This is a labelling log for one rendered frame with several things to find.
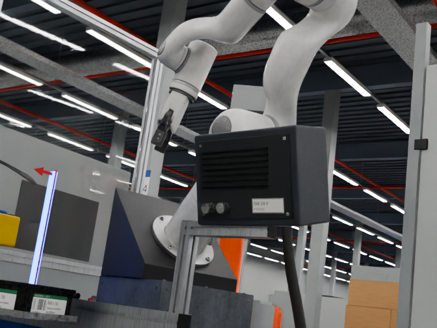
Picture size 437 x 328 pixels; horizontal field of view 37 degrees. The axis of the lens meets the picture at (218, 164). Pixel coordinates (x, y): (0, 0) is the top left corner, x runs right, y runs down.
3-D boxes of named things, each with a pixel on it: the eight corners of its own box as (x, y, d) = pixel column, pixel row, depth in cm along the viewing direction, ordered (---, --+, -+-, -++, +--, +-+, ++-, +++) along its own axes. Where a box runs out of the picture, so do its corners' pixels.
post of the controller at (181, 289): (168, 312, 137) (181, 220, 142) (177, 313, 139) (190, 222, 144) (178, 314, 135) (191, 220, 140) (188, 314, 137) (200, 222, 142)
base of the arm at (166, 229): (203, 228, 189) (237, 181, 182) (219, 274, 174) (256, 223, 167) (145, 210, 180) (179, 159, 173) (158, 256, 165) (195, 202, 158)
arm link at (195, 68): (177, 76, 177) (204, 92, 181) (197, 34, 179) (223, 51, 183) (165, 78, 185) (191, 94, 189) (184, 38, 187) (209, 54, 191)
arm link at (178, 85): (173, 85, 188) (169, 94, 187) (171, 76, 179) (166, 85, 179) (199, 96, 187) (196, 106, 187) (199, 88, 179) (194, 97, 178)
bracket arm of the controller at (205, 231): (179, 234, 141) (181, 220, 142) (188, 236, 143) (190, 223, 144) (267, 237, 126) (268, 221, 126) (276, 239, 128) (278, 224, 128)
